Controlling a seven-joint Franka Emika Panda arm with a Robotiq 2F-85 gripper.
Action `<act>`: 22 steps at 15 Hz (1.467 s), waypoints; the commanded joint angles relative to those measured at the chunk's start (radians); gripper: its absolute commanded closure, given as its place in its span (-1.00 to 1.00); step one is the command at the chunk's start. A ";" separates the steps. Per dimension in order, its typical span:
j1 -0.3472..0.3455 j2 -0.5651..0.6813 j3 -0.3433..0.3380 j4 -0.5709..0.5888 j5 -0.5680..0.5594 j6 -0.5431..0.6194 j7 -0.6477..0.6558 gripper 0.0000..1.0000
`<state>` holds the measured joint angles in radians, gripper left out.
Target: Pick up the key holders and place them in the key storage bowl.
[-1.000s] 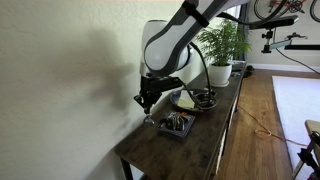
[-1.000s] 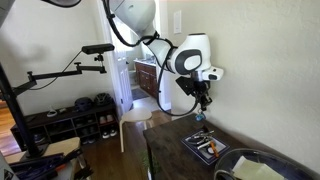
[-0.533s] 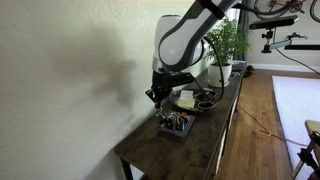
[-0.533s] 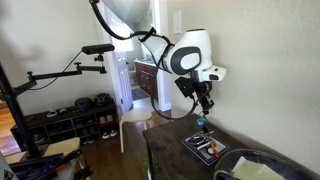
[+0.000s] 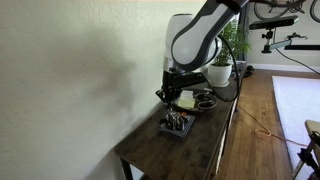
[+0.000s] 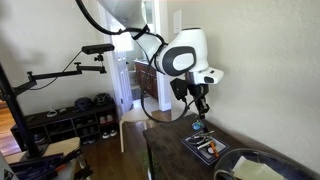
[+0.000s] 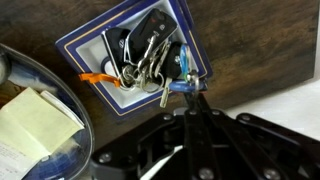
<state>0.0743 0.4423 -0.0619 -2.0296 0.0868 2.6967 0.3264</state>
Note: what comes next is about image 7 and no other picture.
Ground white folded paper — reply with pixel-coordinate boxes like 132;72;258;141
39;89;86;130

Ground orange key strap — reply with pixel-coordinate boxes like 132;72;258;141
78;72;122;89

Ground dark wooden console table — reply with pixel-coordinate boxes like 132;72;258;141
0;0;320;151

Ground round white key tag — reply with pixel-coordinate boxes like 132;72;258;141
100;56;116;77

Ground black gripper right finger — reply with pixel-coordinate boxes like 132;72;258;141
198;92;320;180

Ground dark blue oval bowl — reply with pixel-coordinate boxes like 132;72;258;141
0;42;96;180

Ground black VW key fob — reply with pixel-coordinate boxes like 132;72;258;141
100;26;132;78

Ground white printed receipt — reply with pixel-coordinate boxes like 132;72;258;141
0;142;38;180

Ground black BMW key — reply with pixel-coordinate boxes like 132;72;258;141
159;41;184;109

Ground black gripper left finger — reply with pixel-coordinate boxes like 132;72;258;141
89;92;202;180

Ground grey rimmed black key fob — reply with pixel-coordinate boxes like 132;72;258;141
124;7;179;65

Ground square blue rimmed key tray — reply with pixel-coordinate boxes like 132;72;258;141
54;0;214;121

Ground bunch of metal keys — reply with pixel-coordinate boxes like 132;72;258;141
117;34;173;94

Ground blue and silver key tags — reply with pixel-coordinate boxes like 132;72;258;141
167;42;209;101

